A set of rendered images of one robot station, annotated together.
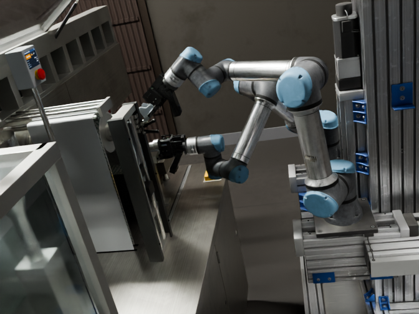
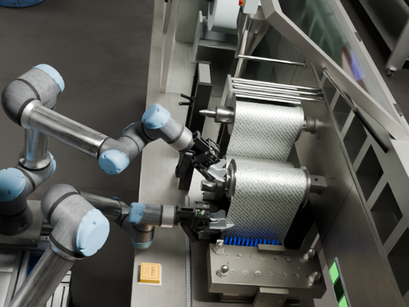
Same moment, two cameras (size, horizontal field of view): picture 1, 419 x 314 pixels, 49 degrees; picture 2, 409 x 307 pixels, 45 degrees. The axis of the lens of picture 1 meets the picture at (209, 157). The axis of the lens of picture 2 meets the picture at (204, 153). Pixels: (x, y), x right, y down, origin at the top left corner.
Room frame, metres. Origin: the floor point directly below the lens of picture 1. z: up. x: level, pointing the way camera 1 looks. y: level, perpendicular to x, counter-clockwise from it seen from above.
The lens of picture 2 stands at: (2.82, -0.33, 2.40)
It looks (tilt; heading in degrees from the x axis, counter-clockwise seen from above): 41 degrees down; 156
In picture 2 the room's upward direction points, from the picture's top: 13 degrees clockwise
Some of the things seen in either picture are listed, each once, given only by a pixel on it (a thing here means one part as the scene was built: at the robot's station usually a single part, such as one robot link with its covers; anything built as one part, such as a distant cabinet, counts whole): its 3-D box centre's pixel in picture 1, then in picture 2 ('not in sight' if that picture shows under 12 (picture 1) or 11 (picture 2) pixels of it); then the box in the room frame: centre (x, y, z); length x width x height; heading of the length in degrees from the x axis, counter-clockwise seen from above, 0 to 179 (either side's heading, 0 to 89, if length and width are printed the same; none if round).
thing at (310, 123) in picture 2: (35, 141); (305, 123); (1.59, 0.61, 1.33); 0.07 x 0.07 x 0.07; 77
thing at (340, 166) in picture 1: (338, 178); (10, 189); (1.48, -0.46, 0.98); 0.13 x 0.12 x 0.14; 139
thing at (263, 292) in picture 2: not in sight; (270, 299); (2.07, 0.37, 0.96); 0.10 x 0.03 x 0.11; 77
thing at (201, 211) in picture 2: (173, 146); (192, 216); (1.80, 0.14, 1.12); 0.12 x 0.08 x 0.09; 77
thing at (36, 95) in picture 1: (45, 119); (242, 33); (1.24, 0.43, 1.51); 0.02 x 0.02 x 0.20
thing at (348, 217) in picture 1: (341, 204); (11, 211); (1.49, -0.46, 0.87); 0.15 x 0.15 x 0.10
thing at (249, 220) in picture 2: not in sight; (258, 223); (1.85, 0.37, 1.11); 0.23 x 0.01 x 0.18; 77
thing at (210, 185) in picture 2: (155, 172); (208, 209); (1.72, 0.23, 1.05); 0.06 x 0.05 x 0.31; 77
